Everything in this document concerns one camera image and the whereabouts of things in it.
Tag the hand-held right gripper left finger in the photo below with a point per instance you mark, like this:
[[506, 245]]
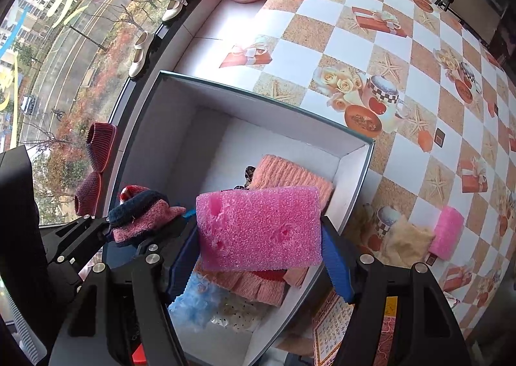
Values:
[[181, 261]]

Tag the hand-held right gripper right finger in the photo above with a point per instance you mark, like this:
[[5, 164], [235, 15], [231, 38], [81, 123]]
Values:
[[336, 265]]

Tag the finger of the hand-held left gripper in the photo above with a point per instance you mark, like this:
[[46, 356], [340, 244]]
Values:
[[161, 239], [76, 237]]

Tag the pink navy knit sock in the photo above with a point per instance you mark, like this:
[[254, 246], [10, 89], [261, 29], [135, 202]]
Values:
[[141, 217]]

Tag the light blue fluffy cloth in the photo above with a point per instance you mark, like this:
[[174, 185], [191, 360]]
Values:
[[193, 301]]

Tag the large pink foam sponge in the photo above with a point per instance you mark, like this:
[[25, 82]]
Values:
[[258, 225]]

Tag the salmon knit cloth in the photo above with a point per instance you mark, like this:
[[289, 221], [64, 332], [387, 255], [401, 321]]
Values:
[[290, 180]]

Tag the leopard print cloth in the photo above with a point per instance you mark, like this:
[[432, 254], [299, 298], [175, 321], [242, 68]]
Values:
[[249, 173]]

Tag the white cardboard box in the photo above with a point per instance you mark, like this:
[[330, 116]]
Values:
[[225, 136]]

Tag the red knit slipper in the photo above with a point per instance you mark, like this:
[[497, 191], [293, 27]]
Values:
[[100, 146], [88, 193]]

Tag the printed paper box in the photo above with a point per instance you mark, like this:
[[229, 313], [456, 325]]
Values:
[[330, 333]]

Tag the beige cloth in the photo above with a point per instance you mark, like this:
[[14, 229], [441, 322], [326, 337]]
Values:
[[403, 239]]

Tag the salmon pink knitted cloth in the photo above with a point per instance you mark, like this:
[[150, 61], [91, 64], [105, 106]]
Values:
[[250, 283]]

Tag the white dotted cloth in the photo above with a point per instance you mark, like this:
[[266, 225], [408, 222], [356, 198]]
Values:
[[234, 315]]

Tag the small pink foam sponge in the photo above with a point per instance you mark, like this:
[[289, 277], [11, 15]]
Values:
[[445, 233]]

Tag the white shoe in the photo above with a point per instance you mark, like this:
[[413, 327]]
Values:
[[141, 55], [175, 5]]

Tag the checked printed tablecloth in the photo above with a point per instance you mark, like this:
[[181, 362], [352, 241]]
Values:
[[363, 47]]

